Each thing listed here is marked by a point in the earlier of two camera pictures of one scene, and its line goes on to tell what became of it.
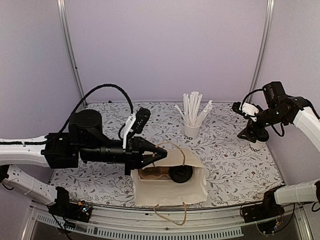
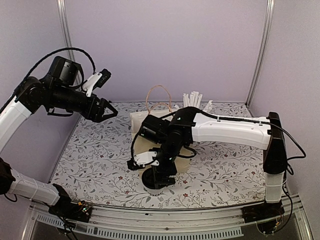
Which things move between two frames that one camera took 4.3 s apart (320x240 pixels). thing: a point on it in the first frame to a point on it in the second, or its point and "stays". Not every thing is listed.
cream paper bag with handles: x=148 y=192 to x=158 y=103
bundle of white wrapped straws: x=191 y=114 stays
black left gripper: x=134 y=150 to x=90 y=114
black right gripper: x=251 y=135 to x=170 y=171
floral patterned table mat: x=239 y=173 stays
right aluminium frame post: x=261 y=50 stays
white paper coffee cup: x=257 y=146 to x=155 y=192
